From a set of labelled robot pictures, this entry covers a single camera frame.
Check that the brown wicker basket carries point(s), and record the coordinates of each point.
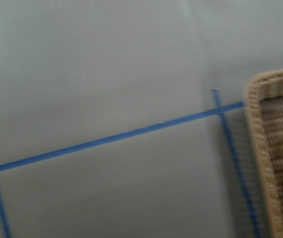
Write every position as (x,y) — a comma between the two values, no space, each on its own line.
(264,115)

